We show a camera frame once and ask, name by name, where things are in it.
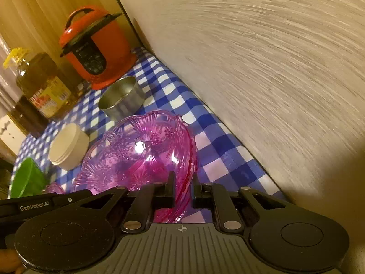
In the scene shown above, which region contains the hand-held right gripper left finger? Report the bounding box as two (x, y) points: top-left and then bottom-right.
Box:
(80, 171), (176, 233)

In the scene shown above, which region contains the large pink glass bowl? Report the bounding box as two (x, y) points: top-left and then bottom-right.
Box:
(73, 109), (197, 224)

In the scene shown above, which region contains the dark sauce bottle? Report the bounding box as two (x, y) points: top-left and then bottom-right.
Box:
(7, 94), (50, 139)

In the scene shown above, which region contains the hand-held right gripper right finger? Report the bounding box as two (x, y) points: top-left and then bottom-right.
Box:
(193, 174), (287, 232)

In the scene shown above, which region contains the green plastic bowl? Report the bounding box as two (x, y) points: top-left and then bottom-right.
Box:
(10, 158), (47, 199)

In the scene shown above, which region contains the small pink glass bowl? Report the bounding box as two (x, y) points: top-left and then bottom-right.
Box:
(43, 183), (66, 196)

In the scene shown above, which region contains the blue white checkered tablecloth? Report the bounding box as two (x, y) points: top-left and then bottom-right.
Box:
(8, 47), (286, 224)

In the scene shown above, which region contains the white ceramic bowl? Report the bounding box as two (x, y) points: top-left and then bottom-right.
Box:
(48, 123), (90, 171)

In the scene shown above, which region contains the white box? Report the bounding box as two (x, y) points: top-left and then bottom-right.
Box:
(0, 113), (26, 155)

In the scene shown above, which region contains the cooking oil bottle yellow cap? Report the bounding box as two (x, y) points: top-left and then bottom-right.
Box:
(3, 47), (82, 119)

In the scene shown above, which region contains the stainless steel bowl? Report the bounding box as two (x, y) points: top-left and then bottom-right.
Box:
(98, 76), (146, 121)

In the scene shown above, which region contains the red electric pressure cooker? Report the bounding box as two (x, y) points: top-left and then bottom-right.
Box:
(59, 5), (138, 90)

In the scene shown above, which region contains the person's left hand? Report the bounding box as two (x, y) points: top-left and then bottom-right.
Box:
(0, 248), (26, 274)

